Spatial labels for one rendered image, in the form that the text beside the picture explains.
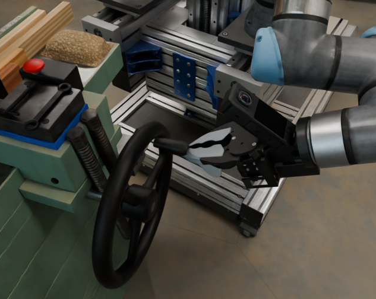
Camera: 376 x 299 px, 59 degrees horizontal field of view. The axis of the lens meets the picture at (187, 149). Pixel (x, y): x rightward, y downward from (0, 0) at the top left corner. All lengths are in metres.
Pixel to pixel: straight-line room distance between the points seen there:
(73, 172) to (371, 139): 0.40
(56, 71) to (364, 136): 0.43
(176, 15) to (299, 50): 0.84
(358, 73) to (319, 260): 1.11
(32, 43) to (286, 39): 0.53
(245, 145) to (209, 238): 1.00
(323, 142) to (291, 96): 1.33
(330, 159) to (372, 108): 0.08
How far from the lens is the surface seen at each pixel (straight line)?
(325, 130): 0.45
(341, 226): 1.63
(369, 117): 0.45
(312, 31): 0.48
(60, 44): 0.78
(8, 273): 0.67
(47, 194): 0.57
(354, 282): 1.53
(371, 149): 0.45
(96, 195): 0.61
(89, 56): 0.75
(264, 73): 0.48
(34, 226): 0.67
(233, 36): 0.98
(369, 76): 0.50
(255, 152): 0.48
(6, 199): 0.59
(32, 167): 0.56
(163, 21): 1.24
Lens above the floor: 1.31
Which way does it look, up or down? 49 degrees down
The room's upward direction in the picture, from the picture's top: straight up
